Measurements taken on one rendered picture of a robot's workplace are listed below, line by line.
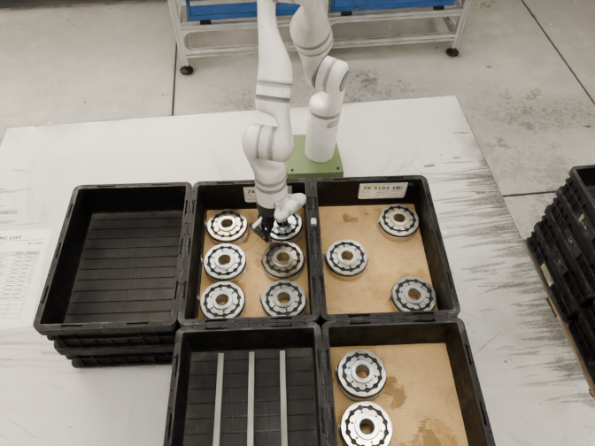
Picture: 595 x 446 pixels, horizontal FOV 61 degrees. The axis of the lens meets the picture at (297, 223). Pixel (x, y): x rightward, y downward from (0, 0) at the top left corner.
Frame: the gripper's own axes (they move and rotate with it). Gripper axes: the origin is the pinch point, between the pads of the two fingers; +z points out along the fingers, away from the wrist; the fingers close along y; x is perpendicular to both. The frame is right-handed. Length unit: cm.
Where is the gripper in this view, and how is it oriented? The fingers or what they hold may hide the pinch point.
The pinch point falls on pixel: (274, 231)
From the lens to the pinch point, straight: 127.8
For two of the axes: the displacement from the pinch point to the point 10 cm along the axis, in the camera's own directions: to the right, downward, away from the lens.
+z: 0.0, 6.0, 8.0
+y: -6.8, 5.8, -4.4
